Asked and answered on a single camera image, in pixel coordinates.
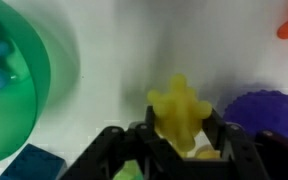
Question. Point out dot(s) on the green cube block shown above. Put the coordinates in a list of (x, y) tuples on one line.
[(130, 171)]

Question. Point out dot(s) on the green plastic bowl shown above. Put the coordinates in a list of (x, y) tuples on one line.
[(23, 99)]

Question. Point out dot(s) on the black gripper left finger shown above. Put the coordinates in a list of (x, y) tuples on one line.
[(113, 147)]

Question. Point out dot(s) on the small yellow toy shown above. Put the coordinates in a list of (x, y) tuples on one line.
[(202, 153)]

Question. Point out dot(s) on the purple bumpy ball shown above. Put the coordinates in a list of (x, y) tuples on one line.
[(260, 110)]

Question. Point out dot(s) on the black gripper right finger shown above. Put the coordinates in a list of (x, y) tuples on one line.
[(242, 157)]

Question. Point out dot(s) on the blue rectangular block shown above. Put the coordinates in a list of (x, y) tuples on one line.
[(34, 163)]

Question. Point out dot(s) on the yellow spiky toy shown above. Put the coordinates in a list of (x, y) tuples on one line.
[(179, 113)]

